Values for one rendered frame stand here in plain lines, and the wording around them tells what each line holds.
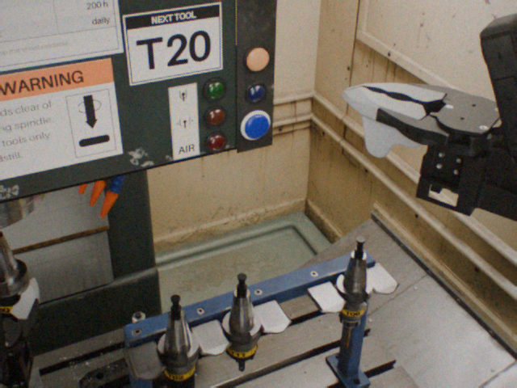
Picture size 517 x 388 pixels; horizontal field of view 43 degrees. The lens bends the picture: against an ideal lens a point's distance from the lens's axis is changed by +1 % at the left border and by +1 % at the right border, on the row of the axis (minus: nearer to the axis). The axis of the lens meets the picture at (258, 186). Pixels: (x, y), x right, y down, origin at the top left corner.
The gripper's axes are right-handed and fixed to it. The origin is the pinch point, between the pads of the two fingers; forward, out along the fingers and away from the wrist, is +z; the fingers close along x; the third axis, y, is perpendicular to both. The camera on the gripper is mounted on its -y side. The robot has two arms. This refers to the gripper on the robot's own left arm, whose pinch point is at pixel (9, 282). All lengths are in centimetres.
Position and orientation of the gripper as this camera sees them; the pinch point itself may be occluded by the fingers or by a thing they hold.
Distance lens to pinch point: 103.6
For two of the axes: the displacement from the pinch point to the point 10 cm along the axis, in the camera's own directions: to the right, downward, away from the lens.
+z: -1.3, -5.8, 8.1
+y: -0.1, 8.1, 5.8
